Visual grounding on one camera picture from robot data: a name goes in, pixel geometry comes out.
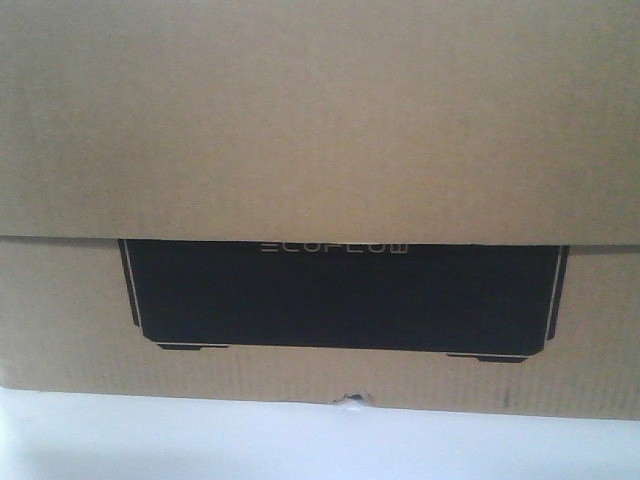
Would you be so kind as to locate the brown cardboard box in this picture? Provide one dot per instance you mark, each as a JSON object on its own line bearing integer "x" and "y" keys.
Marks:
{"x": 418, "y": 204}

